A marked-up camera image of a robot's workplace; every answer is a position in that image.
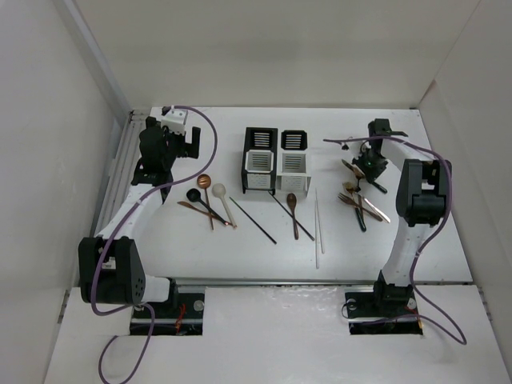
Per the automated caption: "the aluminium rail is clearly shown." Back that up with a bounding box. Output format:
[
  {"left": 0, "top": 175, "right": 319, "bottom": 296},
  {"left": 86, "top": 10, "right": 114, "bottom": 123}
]
[{"left": 175, "top": 278, "right": 477, "bottom": 290}]

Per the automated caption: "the black chopstick left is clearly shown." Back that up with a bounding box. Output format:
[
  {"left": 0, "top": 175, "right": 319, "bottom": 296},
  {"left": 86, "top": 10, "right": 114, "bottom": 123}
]
[{"left": 228, "top": 196, "right": 278, "bottom": 245}]

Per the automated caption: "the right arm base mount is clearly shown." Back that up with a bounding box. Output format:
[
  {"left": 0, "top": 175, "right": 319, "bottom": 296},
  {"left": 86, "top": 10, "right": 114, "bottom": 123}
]
[{"left": 343, "top": 291, "right": 423, "bottom": 335}]

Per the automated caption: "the black utensil rack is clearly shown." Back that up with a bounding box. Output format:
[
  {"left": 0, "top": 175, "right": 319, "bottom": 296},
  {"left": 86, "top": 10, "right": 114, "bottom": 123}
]
[{"left": 241, "top": 127, "right": 278, "bottom": 195}]

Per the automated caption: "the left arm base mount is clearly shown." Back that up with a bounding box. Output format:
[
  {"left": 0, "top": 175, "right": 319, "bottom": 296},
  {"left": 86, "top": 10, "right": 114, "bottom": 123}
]
[{"left": 150, "top": 286, "right": 205, "bottom": 336}]

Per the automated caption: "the silver fork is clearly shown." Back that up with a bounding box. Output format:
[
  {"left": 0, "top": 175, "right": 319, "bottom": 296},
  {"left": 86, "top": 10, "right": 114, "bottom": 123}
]
[{"left": 352, "top": 192, "right": 390, "bottom": 222}]

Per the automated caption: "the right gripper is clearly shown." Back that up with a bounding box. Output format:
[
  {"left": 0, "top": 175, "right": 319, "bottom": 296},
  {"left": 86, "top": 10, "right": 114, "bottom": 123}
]
[{"left": 353, "top": 147, "right": 388, "bottom": 182}]

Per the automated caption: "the black chopstick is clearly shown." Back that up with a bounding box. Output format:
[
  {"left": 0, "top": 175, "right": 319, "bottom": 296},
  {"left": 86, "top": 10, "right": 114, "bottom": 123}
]
[
  {"left": 228, "top": 196, "right": 278, "bottom": 245},
  {"left": 267, "top": 191, "right": 315, "bottom": 241}
]

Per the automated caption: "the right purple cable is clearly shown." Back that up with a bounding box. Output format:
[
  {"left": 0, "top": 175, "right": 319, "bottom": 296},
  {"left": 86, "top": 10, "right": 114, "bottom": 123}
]
[{"left": 322, "top": 135, "right": 468, "bottom": 346}]

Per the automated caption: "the black round spoon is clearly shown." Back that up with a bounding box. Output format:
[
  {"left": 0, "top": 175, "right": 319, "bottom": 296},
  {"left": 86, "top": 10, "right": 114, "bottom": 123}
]
[{"left": 186, "top": 188, "right": 229, "bottom": 226}]

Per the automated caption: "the copper knife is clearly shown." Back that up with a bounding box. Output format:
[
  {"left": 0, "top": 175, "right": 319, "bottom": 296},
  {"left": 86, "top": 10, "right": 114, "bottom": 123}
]
[{"left": 177, "top": 201, "right": 233, "bottom": 226}]

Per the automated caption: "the black chopstick right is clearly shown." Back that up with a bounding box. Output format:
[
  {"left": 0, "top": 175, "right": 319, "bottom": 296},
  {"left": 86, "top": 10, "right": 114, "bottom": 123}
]
[{"left": 267, "top": 191, "right": 315, "bottom": 241}]

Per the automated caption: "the purple cable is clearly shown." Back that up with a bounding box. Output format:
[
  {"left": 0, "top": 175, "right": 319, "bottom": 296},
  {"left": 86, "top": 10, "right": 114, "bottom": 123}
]
[
  {"left": 322, "top": 135, "right": 468, "bottom": 346},
  {"left": 90, "top": 104, "right": 219, "bottom": 383}
]

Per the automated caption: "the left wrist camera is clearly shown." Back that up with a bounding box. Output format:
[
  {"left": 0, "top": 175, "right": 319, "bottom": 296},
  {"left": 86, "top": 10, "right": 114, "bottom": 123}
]
[{"left": 160, "top": 106, "right": 188, "bottom": 136}]

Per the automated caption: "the copper round spoon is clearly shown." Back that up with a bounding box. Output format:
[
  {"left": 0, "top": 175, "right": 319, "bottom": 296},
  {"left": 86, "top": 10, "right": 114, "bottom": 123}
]
[{"left": 197, "top": 174, "right": 214, "bottom": 231}]

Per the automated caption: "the brown wooden spoon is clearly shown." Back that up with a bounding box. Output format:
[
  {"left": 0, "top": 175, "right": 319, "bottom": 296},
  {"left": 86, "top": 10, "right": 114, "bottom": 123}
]
[{"left": 286, "top": 193, "right": 299, "bottom": 240}]

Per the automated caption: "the white chopstick right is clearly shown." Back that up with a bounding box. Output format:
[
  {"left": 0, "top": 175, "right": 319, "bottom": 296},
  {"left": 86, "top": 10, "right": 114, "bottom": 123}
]
[{"left": 315, "top": 188, "right": 325, "bottom": 254}]

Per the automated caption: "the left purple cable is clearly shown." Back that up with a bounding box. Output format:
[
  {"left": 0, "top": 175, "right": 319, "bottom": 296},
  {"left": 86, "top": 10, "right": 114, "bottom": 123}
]
[{"left": 90, "top": 104, "right": 219, "bottom": 383}]

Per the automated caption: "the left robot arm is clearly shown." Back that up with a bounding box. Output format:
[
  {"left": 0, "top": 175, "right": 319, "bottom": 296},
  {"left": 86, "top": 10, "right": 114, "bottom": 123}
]
[{"left": 78, "top": 110, "right": 201, "bottom": 318}]

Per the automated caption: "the white chopstick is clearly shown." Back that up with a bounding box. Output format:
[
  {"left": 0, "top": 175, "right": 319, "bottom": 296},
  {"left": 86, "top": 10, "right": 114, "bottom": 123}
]
[
  {"left": 315, "top": 188, "right": 325, "bottom": 254},
  {"left": 314, "top": 201, "right": 319, "bottom": 270}
]

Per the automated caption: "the white chopstick left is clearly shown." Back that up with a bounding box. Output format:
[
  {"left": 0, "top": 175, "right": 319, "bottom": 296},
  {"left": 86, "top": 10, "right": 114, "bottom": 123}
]
[{"left": 314, "top": 201, "right": 319, "bottom": 270}]

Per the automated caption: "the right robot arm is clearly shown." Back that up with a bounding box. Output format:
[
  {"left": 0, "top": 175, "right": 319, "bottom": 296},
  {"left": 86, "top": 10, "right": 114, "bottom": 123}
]
[{"left": 346, "top": 118, "right": 452, "bottom": 318}]

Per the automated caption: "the white utensil rack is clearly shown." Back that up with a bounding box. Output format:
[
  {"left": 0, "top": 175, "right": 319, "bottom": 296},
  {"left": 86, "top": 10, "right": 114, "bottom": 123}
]
[{"left": 276, "top": 130, "right": 311, "bottom": 198}]

